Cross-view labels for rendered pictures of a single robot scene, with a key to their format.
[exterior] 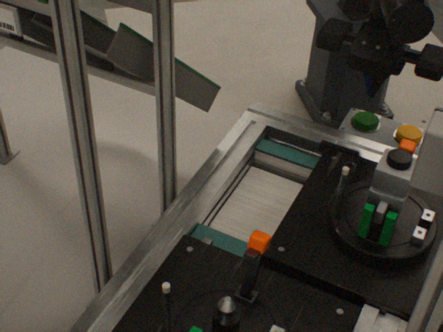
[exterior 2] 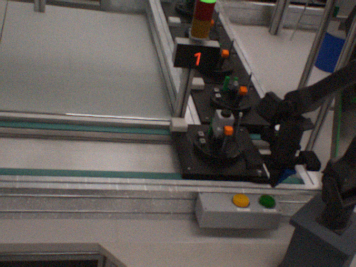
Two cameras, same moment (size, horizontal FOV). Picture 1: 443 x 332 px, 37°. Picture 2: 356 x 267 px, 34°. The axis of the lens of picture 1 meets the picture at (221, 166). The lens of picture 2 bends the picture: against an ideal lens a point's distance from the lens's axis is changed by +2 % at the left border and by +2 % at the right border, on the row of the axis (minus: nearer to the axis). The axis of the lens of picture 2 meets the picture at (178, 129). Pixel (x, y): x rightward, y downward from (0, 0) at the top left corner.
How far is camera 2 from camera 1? 1.96 m
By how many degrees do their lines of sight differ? 96
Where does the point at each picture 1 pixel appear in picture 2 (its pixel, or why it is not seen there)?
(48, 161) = not seen: outside the picture
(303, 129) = (290, 192)
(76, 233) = (322, 157)
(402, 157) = (225, 111)
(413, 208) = (209, 149)
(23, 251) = (329, 146)
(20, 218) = not seen: hidden behind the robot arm
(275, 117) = (307, 191)
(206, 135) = not seen: hidden behind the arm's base
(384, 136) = (251, 198)
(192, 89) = (334, 139)
